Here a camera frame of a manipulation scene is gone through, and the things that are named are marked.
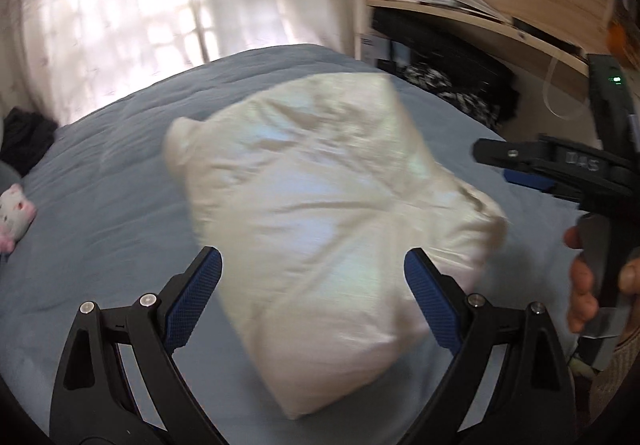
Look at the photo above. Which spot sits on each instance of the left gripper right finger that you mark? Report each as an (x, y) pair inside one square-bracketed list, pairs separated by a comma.
[(533, 399)]

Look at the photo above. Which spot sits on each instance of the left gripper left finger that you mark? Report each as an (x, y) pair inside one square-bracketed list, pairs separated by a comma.
[(92, 401)]

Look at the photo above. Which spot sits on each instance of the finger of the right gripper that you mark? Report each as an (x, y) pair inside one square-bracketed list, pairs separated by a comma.
[(531, 157), (542, 184)]

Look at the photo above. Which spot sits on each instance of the cream shiny puffer jacket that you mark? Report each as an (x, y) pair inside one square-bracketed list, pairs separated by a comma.
[(313, 191)]

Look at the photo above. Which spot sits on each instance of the cream knit right sleeve forearm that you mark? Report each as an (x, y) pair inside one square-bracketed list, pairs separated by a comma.
[(610, 390)]

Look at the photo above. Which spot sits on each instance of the black clothing pile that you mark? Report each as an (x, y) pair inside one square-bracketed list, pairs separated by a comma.
[(27, 136)]

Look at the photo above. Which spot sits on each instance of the person's right hand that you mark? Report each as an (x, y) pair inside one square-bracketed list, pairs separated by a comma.
[(584, 306)]

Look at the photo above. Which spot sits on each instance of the black white patterned fabric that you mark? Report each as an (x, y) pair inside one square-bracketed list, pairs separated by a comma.
[(467, 100)]

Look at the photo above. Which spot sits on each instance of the orange object on desk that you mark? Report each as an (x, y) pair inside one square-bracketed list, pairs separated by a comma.
[(618, 41)]

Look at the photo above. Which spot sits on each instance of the grey-blue bed cover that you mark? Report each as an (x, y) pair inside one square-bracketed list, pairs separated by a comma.
[(112, 224)]

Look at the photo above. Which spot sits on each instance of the pink white plush toy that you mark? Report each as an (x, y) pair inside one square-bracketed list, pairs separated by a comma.
[(16, 215)]

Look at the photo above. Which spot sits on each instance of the white floral curtain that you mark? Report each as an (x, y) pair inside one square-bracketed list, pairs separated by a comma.
[(68, 58)]

